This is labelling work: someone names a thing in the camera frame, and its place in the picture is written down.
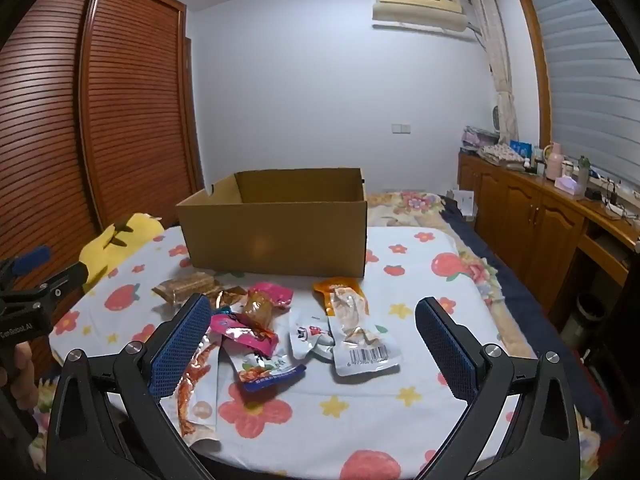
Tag purple folded cloth stack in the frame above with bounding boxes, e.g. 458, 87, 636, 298
462, 127, 501, 153

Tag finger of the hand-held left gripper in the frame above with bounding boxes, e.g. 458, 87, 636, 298
10, 261, 90, 307
0, 244, 52, 281

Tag strawberry flower printed sheet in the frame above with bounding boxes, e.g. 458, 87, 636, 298
30, 225, 606, 480

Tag pink thermos jug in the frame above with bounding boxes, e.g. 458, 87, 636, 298
545, 142, 566, 181

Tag white blue-banded snack packet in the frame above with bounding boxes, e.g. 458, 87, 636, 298
220, 342, 307, 395

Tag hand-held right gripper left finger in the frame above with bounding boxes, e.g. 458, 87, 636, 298
47, 292, 216, 480

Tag clear-wrapped cracker packet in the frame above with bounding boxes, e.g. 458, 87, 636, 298
151, 271, 224, 306

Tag white power strip with cables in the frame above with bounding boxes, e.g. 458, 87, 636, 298
590, 175, 640, 218

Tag wall air conditioner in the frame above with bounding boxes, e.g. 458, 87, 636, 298
371, 0, 471, 36

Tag white paper bag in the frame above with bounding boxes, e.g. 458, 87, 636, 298
450, 189, 476, 218

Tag wooden window frame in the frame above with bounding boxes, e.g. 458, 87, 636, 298
515, 0, 556, 146

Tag yellow plush toy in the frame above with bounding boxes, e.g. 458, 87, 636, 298
80, 212, 166, 293

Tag wooden sideboard cabinet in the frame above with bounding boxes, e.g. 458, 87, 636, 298
458, 152, 640, 346

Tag pink-topped clear snack packet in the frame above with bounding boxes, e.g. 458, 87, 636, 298
241, 282, 294, 333

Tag cream patterned curtain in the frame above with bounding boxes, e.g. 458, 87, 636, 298
469, 0, 520, 143

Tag long silver orange snack packet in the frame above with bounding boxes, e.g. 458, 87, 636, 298
177, 332, 223, 453

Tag orange-edged clear snack packet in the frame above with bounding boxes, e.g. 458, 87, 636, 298
312, 279, 402, 378

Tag person's left hand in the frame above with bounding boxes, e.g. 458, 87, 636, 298
0, 344, 38, 411

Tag wooden louvred wardrobe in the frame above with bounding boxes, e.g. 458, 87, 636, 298
0, 0, 206, 381

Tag grey trash bin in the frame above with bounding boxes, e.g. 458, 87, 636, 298
560, 292, 608, 348

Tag white red-banded snack packet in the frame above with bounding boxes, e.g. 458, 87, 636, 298
289, 310, 337, 362

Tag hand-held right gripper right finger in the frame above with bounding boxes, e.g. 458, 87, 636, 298
415, 296, 583, 480

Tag brown cardboard box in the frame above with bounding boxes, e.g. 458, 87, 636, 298
175, 167, 369, 279

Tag pink foil snack packet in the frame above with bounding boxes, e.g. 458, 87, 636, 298
210, 309, 279, 358

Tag brown foil snack packet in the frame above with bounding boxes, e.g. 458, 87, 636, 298
212, 286, 247, 313

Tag grey window blind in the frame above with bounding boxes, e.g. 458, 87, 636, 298
530, 0, 640, 201

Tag patterned folded cloth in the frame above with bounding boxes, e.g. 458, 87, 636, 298
477, 145, 526, 166

